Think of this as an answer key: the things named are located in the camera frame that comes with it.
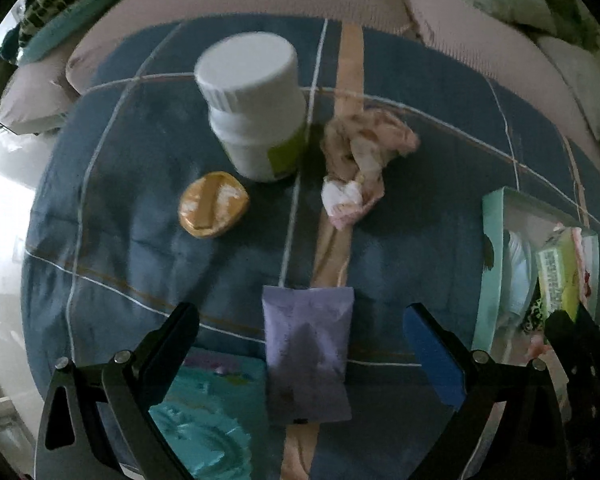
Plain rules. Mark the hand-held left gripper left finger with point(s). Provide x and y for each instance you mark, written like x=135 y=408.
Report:
x=177 y=332

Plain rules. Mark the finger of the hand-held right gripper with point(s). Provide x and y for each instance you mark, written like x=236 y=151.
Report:
x=590 y=385

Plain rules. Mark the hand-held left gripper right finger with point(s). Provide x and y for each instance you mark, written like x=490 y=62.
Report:
x=432 y=355

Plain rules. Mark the leopard print scrunchie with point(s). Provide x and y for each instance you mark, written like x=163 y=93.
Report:
x=532 y=315

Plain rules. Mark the mint green cardboard box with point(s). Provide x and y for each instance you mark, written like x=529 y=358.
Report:
x=492 y=270

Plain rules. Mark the green tissue packet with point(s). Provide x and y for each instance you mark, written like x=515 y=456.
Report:
x=555 y=275

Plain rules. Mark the purple packet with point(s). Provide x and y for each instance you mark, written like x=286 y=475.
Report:
x=307 y=350

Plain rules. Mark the teal embossed packet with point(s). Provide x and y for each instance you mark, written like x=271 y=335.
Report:
x=205 y=430

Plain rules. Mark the blue face mask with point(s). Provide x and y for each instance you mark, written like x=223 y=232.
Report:
x=520 y=270

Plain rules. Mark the blue plaid blanket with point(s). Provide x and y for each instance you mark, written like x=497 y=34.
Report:
x=155 y=160

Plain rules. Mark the white plastic bottle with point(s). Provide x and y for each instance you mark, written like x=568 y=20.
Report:
x=250 y=125

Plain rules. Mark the crumpled pink floral cloth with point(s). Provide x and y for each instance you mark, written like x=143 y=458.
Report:
x=365 y=145

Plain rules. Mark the teal cushion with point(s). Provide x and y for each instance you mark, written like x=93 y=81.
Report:
x=65 y=32

